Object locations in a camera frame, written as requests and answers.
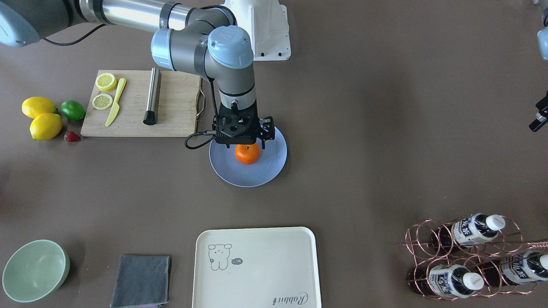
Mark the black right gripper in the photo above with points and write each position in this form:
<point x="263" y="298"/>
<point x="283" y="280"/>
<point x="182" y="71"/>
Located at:
<point x="267" y="129"/>

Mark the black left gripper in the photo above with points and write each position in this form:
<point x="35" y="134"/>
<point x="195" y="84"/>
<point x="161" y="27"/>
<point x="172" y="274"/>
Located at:
<point x="540" y="116"/>

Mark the orange mandarin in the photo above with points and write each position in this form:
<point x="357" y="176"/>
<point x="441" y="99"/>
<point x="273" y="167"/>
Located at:
<point x="247" y="154"/>

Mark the blue plate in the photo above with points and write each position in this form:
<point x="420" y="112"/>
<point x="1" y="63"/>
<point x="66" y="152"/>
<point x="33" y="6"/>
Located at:
<point x="269" y="165"/>

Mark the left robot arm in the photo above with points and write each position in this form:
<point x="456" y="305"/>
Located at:
<point x="542" y="38"/>

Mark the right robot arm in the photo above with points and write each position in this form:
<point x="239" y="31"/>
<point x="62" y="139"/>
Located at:
<point x="203" y="41"/>

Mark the wooden cutting board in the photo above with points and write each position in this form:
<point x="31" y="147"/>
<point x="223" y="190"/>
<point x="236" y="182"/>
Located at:
<point x="176" y="108"/>

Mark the steel muddler black tip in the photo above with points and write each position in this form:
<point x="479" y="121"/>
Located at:
<point x="150" y="117"/>

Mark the tea bottle back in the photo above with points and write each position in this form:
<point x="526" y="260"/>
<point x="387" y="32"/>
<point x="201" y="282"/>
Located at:
<point x="516" y="269"/>
<point x="465" y="233"/>

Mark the tea bottle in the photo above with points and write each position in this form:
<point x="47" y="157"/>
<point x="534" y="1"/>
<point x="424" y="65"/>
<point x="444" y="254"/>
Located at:
<point x="516" y="269"/>
<point x="445" y="282"/>
<point x="465" y="233"/>

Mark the cream rabbit tray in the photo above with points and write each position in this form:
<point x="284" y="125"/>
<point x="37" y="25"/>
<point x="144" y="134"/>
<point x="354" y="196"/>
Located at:
<point x="256" y="268"/>

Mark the yellow plastic knife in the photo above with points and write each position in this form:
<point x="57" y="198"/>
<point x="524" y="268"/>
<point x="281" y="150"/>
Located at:
<point x="122" y="82"/>

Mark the lemon slice upper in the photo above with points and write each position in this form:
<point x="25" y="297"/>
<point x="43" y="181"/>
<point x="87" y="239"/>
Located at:
<point x="102" y="101"/>

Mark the lemon slice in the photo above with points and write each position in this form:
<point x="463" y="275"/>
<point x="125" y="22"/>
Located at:
<point x="102" y="101"/>
<point x="106" y="82"/>

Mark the lemon slice lower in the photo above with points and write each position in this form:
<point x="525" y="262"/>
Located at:
<point x="106" y="82"/>

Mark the grey folded cloth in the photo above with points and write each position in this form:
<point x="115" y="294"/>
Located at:
<point x="142" y="281"/>

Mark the red strawberry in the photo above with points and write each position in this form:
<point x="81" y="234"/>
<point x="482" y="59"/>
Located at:
<point x="71" y="136"/>

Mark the green lime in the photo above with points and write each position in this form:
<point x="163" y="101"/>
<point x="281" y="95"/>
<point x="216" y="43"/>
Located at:
<point x="73" y="110"/>

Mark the tea bottle front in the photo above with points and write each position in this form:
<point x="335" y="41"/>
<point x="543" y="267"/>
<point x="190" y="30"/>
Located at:
<point x="445" y="282"/>

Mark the yellow lemon upper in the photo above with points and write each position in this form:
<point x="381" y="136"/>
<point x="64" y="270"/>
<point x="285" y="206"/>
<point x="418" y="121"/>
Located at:
<point x="46" y="126"/>

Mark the yellow lemon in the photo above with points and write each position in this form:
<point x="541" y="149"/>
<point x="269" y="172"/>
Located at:
<point x="46" y="126"/>
<point x="36" y="105"/>

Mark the yellow lemon lower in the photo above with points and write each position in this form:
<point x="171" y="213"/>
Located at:
<point x="36" y="105"/>

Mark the green bowl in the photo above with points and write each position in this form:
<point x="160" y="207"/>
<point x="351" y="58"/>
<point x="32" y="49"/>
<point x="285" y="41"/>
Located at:
<point x="35" y="270"/>

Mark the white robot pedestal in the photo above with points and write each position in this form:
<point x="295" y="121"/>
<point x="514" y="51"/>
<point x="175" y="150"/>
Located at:
<point x="266" y="22"/>

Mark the copper wire bottle rack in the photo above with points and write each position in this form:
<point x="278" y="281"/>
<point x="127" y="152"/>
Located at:
<point x="509" y="241"/>

